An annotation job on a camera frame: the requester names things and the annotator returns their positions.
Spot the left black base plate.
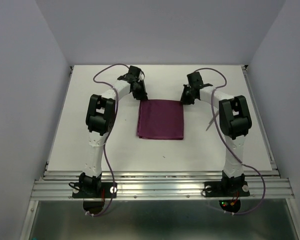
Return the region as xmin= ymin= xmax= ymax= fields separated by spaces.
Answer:
xmin=68 ymin=182 xmax=118 ymax=199

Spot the purple cloth napkin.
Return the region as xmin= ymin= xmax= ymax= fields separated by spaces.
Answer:
xmin=136 ymin=99 xmax=184 ymax=140

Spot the silver metal utensil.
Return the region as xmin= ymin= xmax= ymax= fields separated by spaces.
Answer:
xmin=206 ymin=121 xmax=214 ymax=131

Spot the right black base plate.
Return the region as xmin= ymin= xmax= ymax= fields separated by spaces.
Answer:
xmin=201 ymin=181 xmax=250 ymax=198

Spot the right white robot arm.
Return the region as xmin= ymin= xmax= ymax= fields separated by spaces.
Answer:
xmin=180 ymin=71 xmax=252 ymax=195

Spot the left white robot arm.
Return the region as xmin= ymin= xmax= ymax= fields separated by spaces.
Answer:
xmin=78 ymin=64 xmax=148 ymax=197

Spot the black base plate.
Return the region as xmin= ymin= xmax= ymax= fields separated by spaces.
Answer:
xmin=68 ymin=182 xmax=118 ymax=199
xmin=201 ymin=181 xmax=250 ymax=198

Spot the aluminium rail frame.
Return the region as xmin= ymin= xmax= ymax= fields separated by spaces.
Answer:
xmin=20 ymin=65 xmax=300 ymax=240

